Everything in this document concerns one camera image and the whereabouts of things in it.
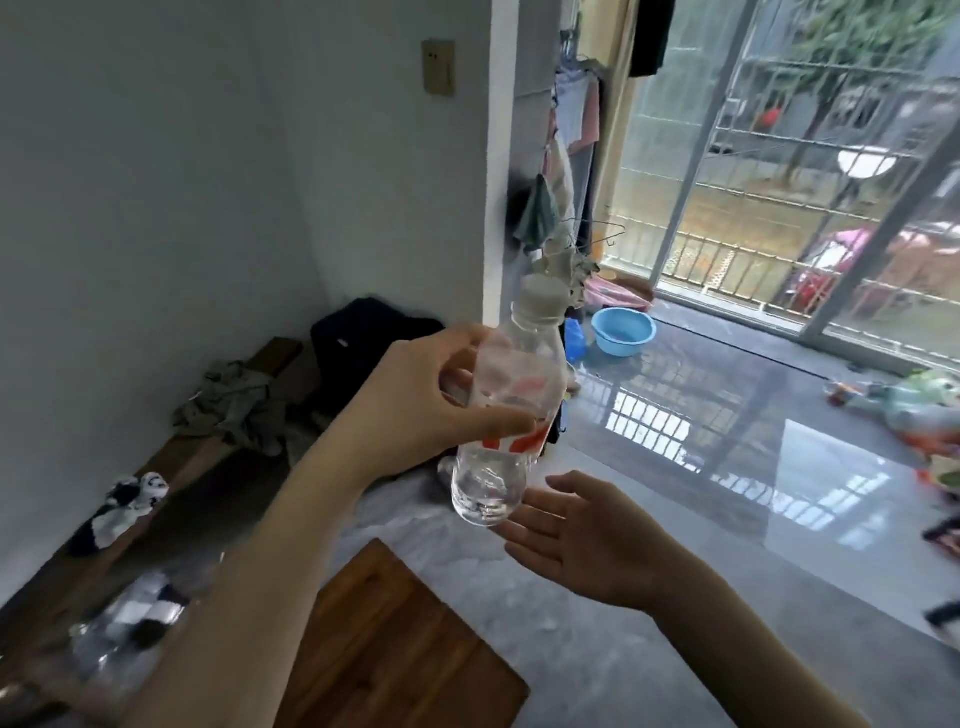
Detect dark blue suitcase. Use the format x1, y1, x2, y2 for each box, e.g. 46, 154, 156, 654
309, 297, 448, 421

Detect black hanging trousers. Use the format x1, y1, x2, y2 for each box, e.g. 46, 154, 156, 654
628, 0, 676, 79

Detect person's left forearm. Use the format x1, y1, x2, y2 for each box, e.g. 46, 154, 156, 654
123, 449, 373, 728

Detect dark wooden stool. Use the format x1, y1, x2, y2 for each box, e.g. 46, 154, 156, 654
922, 513, 960, 646

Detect grey green garment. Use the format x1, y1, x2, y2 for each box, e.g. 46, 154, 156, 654
172, 359, 286, 459

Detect teal hanging cloth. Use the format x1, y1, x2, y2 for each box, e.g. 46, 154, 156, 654
512, 173, 562, 253

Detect row of hanging clothes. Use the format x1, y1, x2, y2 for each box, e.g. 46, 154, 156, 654
539, 59, 605, 271

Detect light blue plastic basin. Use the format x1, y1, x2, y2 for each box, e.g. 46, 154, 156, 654
590, 307, 658, 358

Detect long wooden bench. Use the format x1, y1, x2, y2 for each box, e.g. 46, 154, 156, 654
0, 337, 305, 676

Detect white navy socks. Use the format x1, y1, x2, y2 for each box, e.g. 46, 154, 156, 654
67, 472, 170, 558

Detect small wooden table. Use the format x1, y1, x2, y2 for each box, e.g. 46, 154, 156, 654
273, 538, 532, 728

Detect glass sliding door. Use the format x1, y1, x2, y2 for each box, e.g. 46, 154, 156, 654
599, 0, 960, 376

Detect green plastic bags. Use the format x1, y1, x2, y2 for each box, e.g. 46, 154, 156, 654
824, 367, 960, 489

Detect person's right hand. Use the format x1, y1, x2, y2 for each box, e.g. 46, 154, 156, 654
494, 470, 703, 613

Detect clear water bottle red label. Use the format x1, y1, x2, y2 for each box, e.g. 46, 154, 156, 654
451, 275, 571, 528

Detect wall switch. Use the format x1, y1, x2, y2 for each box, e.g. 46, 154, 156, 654
421, 37, 457, 97

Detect pink plastic basin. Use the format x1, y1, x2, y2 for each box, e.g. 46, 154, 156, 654
583, 273, 654, 315

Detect person's left hand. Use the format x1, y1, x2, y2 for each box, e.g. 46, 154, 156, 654
329, 323, 538, 496

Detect plastic bag with socks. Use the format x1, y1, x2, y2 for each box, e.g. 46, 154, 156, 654
67, 554, 219, 699

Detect pink scooter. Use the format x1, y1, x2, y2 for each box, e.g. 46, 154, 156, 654
787, 224, 960, 316

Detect person's right forearm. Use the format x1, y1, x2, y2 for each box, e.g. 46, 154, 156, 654
652, 554, 871, 728

